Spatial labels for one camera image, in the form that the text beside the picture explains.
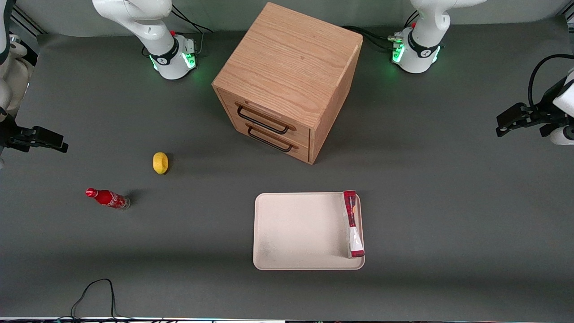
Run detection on black left arm wrist cable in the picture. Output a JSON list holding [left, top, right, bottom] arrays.
[[527, 54, 574, 108]]

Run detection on black right arm base cable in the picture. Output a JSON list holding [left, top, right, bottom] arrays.
[[170, 4, 214, 57]]

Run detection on red cookie box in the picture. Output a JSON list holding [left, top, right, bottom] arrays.
[[343, 190, 365, 258]]

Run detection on black wire drawer handle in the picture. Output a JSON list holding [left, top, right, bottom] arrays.
[[236, 104, 291, 135], [247, 126, 294, 153]]

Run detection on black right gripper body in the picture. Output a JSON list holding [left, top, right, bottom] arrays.
[[0, 114, 21, 151]]

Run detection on thin black table cable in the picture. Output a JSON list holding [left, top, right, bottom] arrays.
[[70, 278, 135, 322]]

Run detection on red cola bottle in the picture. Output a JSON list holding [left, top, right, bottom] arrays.
[[85, 188, 131, 210]]

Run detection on wooden two-drawer cabinet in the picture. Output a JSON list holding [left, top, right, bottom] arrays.
[[212, 2, 364, 165]]

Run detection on yellow lemon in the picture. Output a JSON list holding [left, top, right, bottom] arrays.
[[152, 152, 169, 175]]

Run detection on cream plastic tray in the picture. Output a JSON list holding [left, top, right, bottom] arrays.
[[253, 192, 365, 271]]

